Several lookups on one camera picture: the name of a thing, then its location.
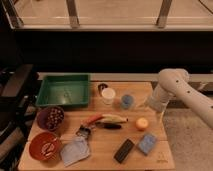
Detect clear cup blue base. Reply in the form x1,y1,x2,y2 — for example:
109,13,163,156
121,94,134,109

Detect white plastic cup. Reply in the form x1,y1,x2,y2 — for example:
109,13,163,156
101,88,116,105

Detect metal binder clip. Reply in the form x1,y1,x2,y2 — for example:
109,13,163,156
76,125,91,139

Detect blue sponge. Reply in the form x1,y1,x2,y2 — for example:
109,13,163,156
138,133,157,155

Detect purple bowl with nuts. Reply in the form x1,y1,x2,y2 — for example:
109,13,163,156
37,106,64,131

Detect yellow apple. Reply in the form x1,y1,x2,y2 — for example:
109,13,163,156
135,117,149,131

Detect black rectangular block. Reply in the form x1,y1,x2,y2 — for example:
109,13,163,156
114,139,134,163

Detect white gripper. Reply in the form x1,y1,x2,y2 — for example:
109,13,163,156
137,85,173,125

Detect red bowl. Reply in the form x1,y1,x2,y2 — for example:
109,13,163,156
29,132,61,161

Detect grey blue cloth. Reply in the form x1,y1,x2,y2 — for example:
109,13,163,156
60,136,90,167

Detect yellow banana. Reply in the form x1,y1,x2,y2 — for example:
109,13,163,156
101,114,128,123

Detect green plastic tray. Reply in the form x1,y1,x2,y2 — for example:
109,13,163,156
36,74,90,107

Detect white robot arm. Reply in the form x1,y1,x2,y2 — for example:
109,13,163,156
140,68,213,129

